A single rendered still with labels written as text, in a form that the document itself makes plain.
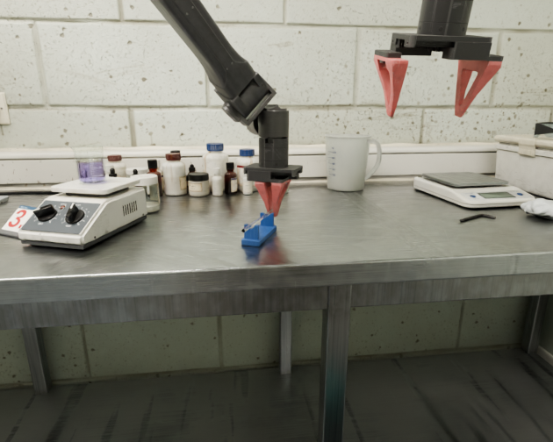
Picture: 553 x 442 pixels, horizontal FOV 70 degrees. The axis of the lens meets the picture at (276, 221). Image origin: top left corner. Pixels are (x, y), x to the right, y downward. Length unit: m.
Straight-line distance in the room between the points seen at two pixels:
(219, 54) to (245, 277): 0.34
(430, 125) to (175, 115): 0.80
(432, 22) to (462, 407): 1.18
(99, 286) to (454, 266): 0.54
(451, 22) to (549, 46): 1.07
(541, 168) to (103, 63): 1.21
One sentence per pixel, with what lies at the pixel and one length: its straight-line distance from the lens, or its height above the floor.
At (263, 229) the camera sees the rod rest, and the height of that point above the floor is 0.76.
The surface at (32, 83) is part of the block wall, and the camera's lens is 1.34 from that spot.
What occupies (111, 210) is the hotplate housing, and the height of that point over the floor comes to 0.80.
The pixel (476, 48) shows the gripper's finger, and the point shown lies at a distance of 0.56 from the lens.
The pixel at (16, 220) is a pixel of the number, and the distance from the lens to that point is 0.91.
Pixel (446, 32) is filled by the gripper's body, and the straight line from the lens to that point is 0.55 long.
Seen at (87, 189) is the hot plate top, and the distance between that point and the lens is 0.79.
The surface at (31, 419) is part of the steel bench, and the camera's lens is 1.51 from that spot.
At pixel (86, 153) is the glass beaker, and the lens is 0.81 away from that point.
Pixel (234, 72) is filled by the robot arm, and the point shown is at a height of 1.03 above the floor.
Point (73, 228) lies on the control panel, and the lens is 0.74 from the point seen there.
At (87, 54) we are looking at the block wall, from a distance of 1.29.
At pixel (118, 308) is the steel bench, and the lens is 0.68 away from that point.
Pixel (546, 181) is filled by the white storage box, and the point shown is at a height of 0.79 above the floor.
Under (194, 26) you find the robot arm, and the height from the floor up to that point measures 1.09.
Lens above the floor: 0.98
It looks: 16 degrees down
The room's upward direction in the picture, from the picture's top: straight up
